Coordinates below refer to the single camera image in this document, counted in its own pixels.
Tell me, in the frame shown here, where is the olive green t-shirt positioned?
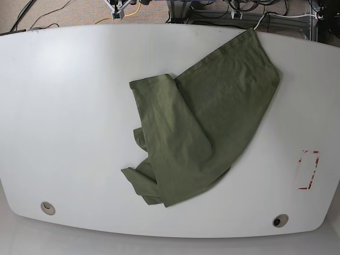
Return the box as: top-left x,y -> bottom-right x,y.
122,28 -> 280,207

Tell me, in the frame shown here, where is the red tape rectangle marking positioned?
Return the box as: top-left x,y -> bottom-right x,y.
296,150 -> 320,190

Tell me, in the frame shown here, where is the yellow cable on floor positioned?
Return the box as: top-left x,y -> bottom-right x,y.
95,2 -> 142,25

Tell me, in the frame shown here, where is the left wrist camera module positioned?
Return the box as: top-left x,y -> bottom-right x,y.
231,9 -> 243,20

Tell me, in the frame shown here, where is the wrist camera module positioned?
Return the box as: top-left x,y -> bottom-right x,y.
104,0 -> 131,20
231,9 -> 243,20

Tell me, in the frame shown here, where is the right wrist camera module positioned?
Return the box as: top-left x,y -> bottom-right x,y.
104,0 -> 131,20

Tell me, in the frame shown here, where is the right table cable grommet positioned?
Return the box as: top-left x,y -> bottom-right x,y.
273,214 -> 289,228

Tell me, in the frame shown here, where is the table cable grommet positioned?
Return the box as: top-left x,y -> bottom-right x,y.
273,214 -> 289,228
40,201 -> 56,216

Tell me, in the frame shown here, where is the white cable on floor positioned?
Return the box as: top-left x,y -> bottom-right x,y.
253,13 -> 317,30

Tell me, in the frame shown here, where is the left table cable grommet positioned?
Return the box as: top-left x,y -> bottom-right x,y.
40,201 -> 56,216

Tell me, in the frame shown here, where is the grey aluminium frame rail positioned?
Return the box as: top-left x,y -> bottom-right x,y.
167,0 -> 318,40

